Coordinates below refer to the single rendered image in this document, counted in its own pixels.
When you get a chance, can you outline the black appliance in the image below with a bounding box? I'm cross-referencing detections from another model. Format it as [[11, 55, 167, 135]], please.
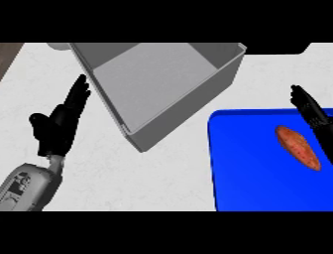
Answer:
[[243, 43, 313, 56]]

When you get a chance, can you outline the blue tray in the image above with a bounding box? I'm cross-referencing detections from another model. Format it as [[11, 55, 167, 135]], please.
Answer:
[[207, 107, 333, 212]]

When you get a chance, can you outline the grey open box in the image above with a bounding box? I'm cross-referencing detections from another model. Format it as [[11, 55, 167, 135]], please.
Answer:
[[48, 43, 250, 154]]

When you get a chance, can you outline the orange sweet potato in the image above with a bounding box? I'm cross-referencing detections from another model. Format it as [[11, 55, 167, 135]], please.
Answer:
[[275, 125, 324, 172]]

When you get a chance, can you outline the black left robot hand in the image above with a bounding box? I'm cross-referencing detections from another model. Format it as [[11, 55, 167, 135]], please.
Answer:
[[28, 73, 93, 158]]

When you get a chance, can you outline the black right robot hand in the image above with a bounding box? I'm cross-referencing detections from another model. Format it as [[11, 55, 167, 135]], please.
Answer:
[[290, 84, 333, 177]]

